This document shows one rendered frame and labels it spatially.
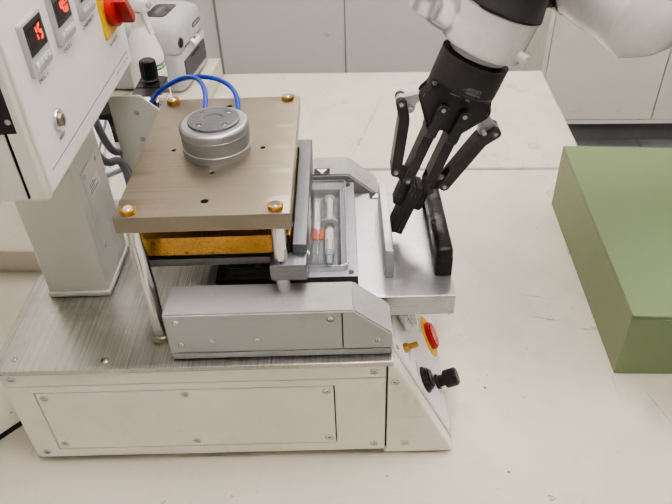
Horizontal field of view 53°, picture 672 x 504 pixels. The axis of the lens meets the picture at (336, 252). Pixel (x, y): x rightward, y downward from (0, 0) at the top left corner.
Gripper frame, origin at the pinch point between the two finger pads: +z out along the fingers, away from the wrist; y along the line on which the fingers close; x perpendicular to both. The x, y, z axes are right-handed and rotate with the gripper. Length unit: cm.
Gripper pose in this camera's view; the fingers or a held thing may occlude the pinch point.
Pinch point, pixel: (405, 204)
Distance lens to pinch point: 83.2
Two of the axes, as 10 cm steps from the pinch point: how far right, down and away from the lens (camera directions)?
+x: 0.1, -6.2, 7.9
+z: -3.1, 7.5, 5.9
